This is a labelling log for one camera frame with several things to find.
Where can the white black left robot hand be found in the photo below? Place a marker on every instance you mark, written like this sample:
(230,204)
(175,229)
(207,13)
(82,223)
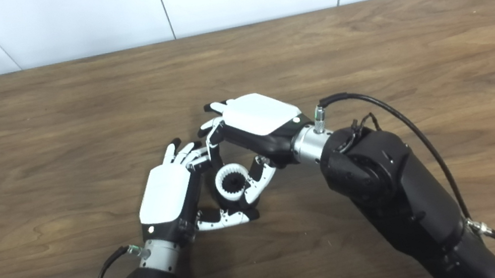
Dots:
(166,193)

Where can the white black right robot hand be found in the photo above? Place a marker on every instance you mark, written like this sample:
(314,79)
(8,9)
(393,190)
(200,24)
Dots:
(258,112)

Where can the round black part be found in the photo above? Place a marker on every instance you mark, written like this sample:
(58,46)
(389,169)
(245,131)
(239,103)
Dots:
(234,181)

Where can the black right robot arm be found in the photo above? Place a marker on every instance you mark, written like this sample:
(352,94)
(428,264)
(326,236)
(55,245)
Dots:
(384,176)

